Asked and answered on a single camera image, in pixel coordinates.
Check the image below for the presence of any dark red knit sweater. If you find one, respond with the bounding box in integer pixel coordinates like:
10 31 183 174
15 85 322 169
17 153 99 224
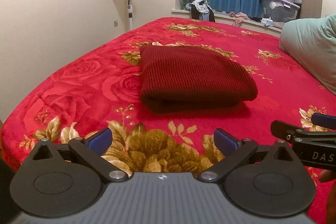
139 45 258 113

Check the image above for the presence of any red floral blanket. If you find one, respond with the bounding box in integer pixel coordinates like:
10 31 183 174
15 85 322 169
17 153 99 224
0 17 336 224

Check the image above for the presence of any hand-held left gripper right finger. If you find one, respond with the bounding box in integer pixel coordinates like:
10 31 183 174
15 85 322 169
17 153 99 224
198 128 298 183

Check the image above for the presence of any white windowsill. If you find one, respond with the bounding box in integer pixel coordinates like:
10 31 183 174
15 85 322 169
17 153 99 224
172 9 284 33

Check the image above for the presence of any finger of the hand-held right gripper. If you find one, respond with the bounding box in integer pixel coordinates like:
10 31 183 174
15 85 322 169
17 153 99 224
312 113 336 125
270 120 336 144

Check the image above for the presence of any grey and black clothes heap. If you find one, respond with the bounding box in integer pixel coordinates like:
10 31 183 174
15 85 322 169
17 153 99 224
191 7 216 22

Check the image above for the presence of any grey white clothes pile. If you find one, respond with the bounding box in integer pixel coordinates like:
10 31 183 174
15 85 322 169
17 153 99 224
185 0 213 14

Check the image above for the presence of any person's dark clothing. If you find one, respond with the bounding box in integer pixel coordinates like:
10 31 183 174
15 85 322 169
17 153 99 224
0 158 17 224

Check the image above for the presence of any pink cloth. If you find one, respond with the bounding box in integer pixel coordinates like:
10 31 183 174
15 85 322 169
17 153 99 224
228 11 250 28

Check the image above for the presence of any person's right hand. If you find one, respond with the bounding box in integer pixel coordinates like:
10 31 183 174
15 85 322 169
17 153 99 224
319 169 336 184

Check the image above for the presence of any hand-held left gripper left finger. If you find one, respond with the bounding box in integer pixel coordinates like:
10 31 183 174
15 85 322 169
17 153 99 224
31 127 127 183

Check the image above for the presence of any clear storage box lilac lid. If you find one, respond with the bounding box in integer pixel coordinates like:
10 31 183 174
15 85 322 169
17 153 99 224
260 0 301 23

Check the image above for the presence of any person's right forearm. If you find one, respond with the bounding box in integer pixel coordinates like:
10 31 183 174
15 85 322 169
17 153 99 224
325 183 336 215

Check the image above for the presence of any light green pillow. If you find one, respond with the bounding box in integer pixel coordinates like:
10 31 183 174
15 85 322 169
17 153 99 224
279 13 336 96

